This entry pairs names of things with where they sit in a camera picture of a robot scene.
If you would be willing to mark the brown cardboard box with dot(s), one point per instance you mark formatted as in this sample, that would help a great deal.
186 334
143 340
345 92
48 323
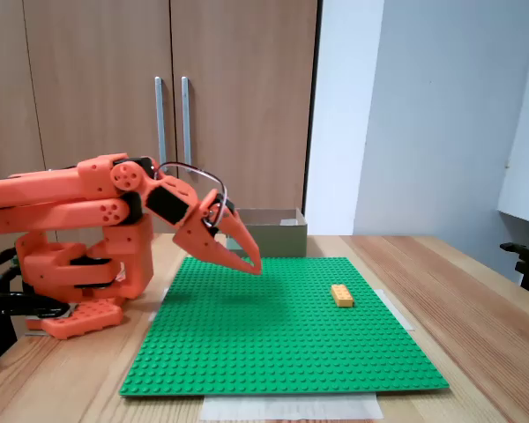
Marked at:
282 240

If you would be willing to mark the long masking tape strip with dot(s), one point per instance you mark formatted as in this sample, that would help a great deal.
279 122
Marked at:
291 407

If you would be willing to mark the short masking tape strip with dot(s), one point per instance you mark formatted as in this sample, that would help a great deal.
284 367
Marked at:
397 313

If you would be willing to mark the white board panel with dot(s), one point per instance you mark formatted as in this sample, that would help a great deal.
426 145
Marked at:
524 176

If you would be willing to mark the wooden cabinet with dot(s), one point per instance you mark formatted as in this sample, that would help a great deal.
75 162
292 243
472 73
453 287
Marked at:
114 26

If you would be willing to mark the yellow lego block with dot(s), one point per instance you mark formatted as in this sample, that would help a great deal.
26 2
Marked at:
343 297

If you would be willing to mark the narrow masking tape strip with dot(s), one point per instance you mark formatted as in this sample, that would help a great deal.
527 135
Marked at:
154 316

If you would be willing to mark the green lego baseplate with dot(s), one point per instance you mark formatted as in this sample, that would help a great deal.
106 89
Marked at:
247 343

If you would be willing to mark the black table clamp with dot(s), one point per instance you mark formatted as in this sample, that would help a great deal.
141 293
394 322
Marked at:
0 335

